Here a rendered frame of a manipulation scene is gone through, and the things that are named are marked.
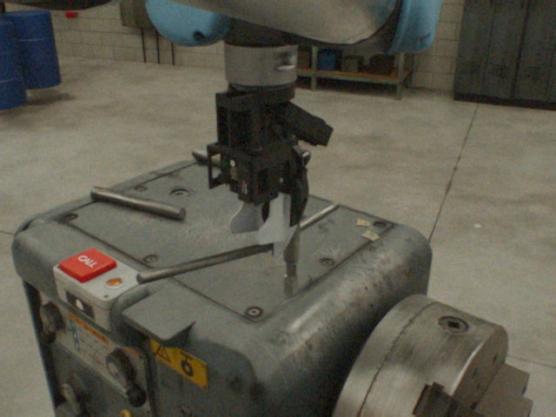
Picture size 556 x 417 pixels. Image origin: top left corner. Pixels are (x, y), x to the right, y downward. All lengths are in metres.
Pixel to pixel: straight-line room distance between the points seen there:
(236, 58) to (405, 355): 0.41
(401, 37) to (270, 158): 0.22
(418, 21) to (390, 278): 0.52
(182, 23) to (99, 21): 8.86
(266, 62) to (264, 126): 0.07
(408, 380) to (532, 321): 2.36
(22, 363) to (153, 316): 2.07
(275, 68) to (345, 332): 0.37
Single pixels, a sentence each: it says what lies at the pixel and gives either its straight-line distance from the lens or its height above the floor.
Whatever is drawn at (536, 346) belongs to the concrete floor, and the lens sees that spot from 2.90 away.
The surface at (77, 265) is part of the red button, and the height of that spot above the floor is 1.27.
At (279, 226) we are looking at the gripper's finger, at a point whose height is 1.39.
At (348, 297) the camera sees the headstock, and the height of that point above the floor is 1.24.
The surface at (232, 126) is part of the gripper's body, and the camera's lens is 0.58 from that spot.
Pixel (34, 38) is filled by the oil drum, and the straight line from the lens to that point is 7.58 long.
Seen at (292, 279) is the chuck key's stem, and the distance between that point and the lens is 0.74.
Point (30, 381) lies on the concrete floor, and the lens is 2.67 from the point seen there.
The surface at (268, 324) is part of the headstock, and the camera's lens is 0.71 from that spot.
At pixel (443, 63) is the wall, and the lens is 7.28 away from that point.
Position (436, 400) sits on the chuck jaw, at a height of 1.20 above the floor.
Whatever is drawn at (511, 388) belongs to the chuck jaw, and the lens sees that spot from 0.89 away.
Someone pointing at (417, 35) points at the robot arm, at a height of 1.63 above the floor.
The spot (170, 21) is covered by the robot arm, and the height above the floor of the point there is 1.63.
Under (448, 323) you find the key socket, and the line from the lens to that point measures 0.78.
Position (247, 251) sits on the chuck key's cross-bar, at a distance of 0.65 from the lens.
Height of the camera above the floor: 1.69
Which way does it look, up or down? 27 degrees down
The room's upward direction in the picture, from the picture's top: straight up
